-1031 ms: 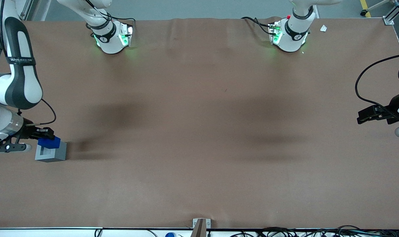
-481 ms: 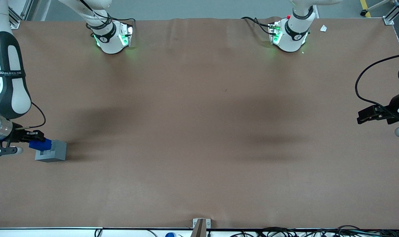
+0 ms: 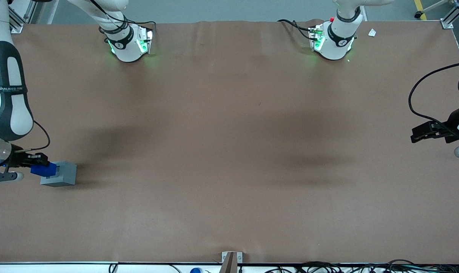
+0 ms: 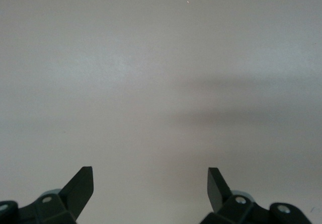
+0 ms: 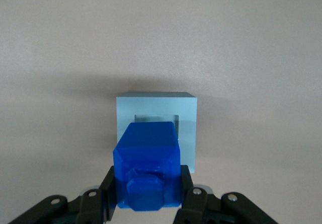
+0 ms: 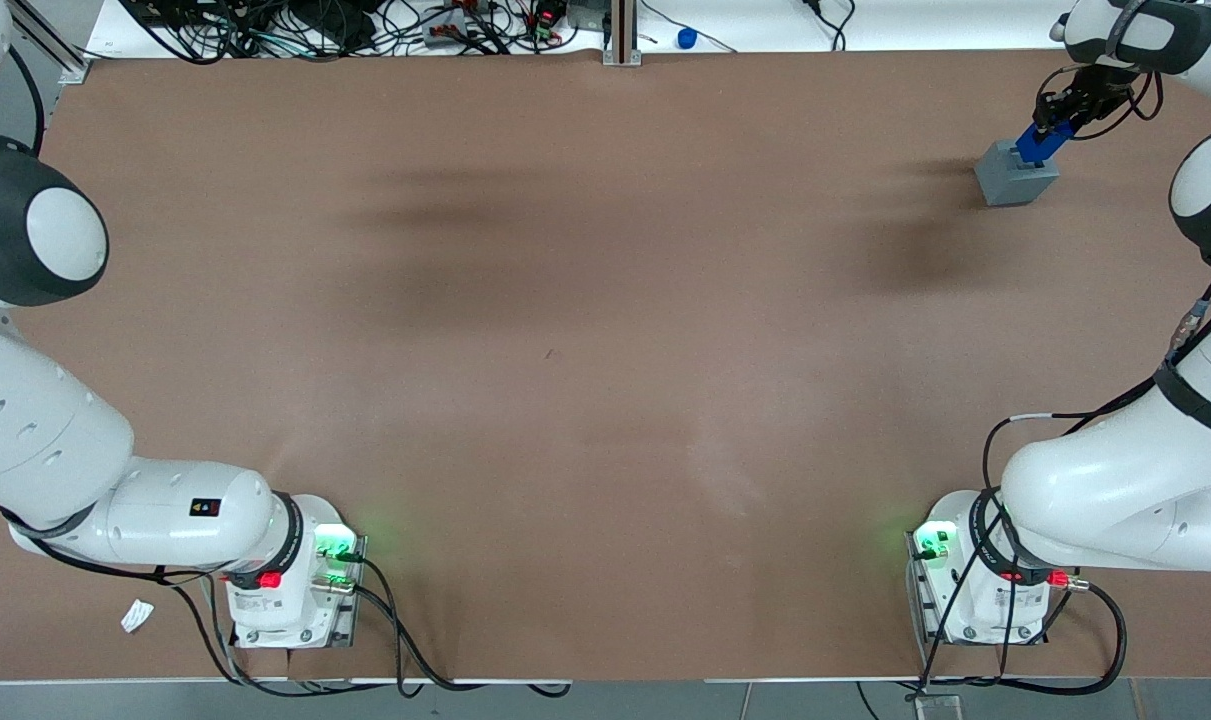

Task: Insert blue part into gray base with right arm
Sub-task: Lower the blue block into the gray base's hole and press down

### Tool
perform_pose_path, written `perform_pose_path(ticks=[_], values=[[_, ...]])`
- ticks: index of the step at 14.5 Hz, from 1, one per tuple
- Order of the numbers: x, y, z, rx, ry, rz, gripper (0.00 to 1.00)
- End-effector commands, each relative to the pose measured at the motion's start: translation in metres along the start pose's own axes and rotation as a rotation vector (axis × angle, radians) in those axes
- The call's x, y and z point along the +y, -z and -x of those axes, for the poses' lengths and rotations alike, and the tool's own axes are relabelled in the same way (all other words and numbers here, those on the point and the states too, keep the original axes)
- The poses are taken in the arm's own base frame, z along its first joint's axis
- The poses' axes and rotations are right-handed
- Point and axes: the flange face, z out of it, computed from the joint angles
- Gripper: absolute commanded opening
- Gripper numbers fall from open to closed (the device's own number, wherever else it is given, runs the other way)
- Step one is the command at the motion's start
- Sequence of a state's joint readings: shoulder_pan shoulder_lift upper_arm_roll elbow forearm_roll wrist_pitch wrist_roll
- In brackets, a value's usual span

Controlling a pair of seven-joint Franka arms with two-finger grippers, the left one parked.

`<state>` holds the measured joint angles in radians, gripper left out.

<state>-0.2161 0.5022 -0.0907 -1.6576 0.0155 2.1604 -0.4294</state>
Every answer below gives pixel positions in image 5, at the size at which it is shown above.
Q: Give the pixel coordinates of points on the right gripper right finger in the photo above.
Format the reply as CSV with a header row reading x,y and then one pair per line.
x,y
213,209

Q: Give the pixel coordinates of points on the blue plastic insert part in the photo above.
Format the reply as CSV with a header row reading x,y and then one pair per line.
x,y
148,158

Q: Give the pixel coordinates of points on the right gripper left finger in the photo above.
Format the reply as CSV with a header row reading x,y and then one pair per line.
x,y
85,206

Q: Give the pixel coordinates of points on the gray square base block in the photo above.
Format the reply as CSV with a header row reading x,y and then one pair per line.
x,y
186,113

